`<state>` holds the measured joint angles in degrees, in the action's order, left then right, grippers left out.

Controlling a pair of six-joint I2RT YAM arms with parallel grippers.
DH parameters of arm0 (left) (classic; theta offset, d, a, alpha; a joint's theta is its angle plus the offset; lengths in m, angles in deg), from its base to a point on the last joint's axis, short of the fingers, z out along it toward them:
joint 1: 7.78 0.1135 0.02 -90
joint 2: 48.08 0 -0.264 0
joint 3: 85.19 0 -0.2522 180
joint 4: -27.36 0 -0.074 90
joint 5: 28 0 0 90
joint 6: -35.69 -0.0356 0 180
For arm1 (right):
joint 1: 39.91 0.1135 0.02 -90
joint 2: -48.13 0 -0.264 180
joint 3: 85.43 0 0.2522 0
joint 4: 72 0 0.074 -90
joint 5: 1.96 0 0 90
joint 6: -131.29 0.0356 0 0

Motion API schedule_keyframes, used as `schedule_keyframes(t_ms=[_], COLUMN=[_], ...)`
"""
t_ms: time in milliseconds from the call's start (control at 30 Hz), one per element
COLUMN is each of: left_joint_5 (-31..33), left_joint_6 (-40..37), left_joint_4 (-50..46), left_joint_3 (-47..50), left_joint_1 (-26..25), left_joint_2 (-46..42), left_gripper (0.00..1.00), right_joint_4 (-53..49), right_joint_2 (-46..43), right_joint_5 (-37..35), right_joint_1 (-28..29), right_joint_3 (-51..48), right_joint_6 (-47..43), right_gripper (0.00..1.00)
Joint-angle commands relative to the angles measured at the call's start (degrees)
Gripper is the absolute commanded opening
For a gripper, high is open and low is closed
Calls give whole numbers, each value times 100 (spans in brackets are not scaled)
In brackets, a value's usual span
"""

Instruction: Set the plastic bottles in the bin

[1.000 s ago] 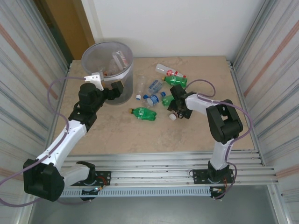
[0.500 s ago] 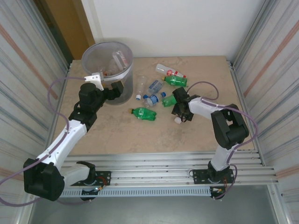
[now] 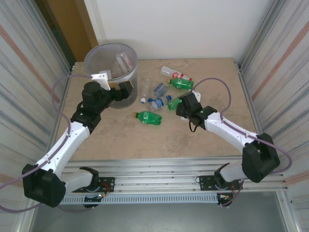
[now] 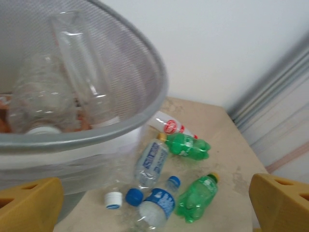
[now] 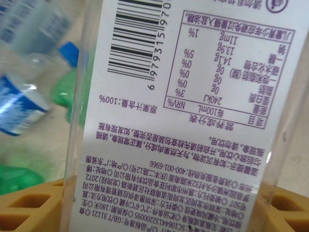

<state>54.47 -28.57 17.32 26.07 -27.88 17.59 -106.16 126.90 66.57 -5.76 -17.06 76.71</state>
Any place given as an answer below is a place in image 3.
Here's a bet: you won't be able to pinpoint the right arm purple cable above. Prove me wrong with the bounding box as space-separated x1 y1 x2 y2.
192 77 292 208

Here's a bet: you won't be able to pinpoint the clear bottle red label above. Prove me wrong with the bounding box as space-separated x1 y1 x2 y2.
160 65 194 82

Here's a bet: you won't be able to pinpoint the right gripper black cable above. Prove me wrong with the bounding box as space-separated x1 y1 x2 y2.
189 120 201 133

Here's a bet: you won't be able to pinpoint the wooden door frame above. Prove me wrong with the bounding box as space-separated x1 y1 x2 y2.
73 0 99 53

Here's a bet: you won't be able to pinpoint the grey mesh waste bin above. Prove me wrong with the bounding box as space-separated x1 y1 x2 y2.
84 43 139 110

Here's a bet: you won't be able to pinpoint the grey slotted cable duct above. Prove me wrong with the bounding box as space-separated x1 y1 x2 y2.
35 194 219 205

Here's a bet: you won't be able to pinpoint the red black power wires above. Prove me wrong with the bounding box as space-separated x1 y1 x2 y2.
96 183 114 198
217 185 242 201

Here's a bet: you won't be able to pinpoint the green bottle yellow cap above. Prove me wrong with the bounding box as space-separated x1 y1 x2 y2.
132 110 163 126
166 77 195 90
167 96 182 111

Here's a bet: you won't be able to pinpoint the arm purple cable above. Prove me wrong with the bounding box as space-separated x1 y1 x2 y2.
0 74 95 213
192 77 292 208

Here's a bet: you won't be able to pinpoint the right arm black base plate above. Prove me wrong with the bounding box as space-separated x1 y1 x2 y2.
198 174 243 193

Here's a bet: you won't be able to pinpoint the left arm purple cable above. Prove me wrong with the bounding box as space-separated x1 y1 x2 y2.
0 74 95 213

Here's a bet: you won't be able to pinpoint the wide clear bottle white cap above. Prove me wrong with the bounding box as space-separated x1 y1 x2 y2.
112 61 126 78

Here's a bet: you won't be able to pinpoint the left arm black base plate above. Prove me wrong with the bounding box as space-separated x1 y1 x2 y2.
71 176 115 193

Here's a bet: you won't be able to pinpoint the square bottle red label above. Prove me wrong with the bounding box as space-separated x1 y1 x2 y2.
115 52 133 71

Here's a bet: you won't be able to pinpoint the slim clear bottle white cap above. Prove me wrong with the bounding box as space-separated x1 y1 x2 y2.
140 78 152 104

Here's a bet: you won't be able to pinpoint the aluminium frame rails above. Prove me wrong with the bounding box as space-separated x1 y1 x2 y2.
25 156 289 197

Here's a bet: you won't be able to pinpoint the clear plastic bin liner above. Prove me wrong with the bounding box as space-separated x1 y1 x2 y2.
84 43 139 84

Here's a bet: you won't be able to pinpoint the brown wooden door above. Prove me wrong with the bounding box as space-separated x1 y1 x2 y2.
35 0 78 62

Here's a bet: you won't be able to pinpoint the crushed blue label bottle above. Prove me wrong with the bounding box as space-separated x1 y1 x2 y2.
147 95 172 112

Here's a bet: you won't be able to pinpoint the pale blue label bottle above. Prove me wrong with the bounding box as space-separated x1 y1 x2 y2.
151 82 169 100

